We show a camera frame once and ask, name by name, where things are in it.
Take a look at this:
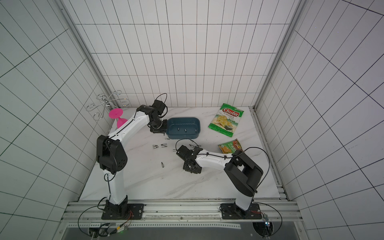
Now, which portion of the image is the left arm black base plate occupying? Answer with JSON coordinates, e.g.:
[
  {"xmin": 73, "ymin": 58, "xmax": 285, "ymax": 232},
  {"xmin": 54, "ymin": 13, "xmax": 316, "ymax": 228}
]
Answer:
[{"xmin": 101, "ymin": 203, "xmax": 145, "ymax": 221}]

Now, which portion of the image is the chrome wire glass rack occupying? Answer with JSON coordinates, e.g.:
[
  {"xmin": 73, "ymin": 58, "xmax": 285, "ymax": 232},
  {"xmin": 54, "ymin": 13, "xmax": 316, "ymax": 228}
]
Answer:
[{"xmin": 86, "ymin": 90, "xmax": 131, "ymax": 112}]

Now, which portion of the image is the small green snack packet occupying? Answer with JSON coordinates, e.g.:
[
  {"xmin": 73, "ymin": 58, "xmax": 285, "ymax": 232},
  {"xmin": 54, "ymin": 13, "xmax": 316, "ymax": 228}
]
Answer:
[{"xmin": 218, "ymin": 139, "xmax": 243, "ymax": 154}]

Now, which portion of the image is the aluminium rail frame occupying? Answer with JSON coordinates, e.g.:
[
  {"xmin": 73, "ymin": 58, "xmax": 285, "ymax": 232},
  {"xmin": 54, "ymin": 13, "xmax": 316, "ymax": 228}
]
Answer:
[{"xmin": 54, "ymin": 187, "xmax": 309, "ymax": 240}]

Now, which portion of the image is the dark teal plastic storage box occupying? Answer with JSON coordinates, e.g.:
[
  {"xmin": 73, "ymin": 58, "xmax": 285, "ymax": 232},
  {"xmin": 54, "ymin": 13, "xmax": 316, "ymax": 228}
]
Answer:
[{"xmin": 166, "ymin": 117, "xmax": 201, "ymax": 140}]

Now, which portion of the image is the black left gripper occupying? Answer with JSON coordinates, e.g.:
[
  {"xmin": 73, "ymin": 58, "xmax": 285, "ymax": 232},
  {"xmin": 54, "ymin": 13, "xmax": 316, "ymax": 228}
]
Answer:
[{"xmin": 150, "ymin": 116, "xmax": 169, "ymax": 134}]

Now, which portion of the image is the pink plastic wine glass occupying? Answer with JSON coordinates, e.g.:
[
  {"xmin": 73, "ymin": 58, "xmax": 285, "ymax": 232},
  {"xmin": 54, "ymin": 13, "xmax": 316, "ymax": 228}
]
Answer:
[{"xmin": 109, "ymin": 108, "xmax": 128, "ymax": 129}]

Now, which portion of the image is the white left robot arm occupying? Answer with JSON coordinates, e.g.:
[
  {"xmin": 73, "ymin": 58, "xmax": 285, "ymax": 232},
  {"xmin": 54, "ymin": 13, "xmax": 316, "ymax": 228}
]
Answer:
[{"xmin": 97, "ymin": 100, "xmax": 168, "ymax": 207}]

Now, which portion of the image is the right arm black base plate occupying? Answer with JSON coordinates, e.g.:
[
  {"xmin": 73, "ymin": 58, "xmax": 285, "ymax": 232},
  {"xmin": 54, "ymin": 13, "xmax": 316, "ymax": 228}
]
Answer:
[{"xmin": 219, "ymin": 203, "xmax": 263, "ymax": 220}]

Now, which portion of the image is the green Chuba cassava chips bag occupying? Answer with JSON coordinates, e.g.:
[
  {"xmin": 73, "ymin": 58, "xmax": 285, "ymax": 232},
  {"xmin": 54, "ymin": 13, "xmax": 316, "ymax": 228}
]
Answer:
[{"xmin": 208, "ymin": 104, "xmax": 244, "ymax": 137}]

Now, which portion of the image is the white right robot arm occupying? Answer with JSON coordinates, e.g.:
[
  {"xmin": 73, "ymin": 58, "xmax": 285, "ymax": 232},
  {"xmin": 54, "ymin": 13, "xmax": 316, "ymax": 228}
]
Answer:
[{"xmin": 176, "ymin": 145, "xmax": 264, "ymax": 212}]

